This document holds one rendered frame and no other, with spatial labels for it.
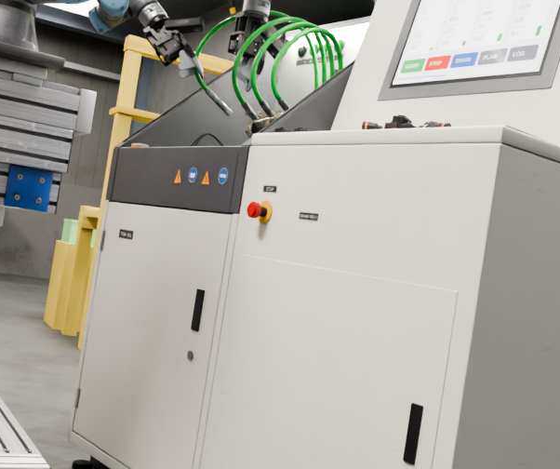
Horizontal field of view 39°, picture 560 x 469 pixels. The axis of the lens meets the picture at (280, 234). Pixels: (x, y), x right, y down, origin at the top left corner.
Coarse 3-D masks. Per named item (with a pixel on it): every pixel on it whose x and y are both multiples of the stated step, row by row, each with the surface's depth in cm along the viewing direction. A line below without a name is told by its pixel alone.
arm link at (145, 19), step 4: (152, 4) 231; (156, 4) 232; (144, 8) 230; (148, 8) 231; (152, 8) 230; (156, 8) 231; (160, 8) 232; (140, 12) 231; (144, 12) 230; (148, 12) 230; (152, 12) 230; (156, 12) 230; (160, 12) 231; (164, 12) 232; (140, 16) 231; (144, 16) 231; (148, 16) 230; (152, 16) 230; (156, 16) 230; (140, 20) 233; (144, 20) 231; (148, 20) 230; (144, 24) 232; (148, 24) 232
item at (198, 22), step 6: (192, 18) 232; (198, 18) 232; (168, 24) 231; (174, 24) 231; (180, 24) 231; (186, 24) 231; (192, 24) 231; (198, 24) 232; (168, 30) 232; (180, 30) 233; (186, 30) 234; (192, 30) 234; (198, 30) 233
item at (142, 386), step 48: (144, 240) 217; (192, 240) 198; (96, 288) 236; (144, 288) 214; (192, 288) 195; (96, 336) 232; (144, 336) 210; (192, 336) 193; (96, 384) 228; (144, 384) 207; (192, 384) 190; (96, 432) 224; (144, 432) 204; (192, 432) 187
